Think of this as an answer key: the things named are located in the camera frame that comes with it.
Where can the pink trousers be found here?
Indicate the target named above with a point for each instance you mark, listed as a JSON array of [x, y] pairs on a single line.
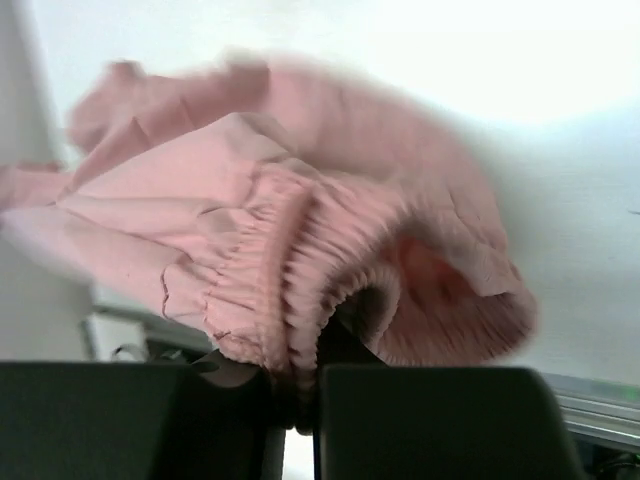
[[261, 201]]

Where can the aluminium front rail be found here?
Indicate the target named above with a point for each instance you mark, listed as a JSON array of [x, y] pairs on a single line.
[[602, 413]]

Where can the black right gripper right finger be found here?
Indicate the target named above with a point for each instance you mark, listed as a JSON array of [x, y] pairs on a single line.
[[374, 421]]

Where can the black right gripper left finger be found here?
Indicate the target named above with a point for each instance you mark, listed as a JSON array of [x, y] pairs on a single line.
[[211, 419]]

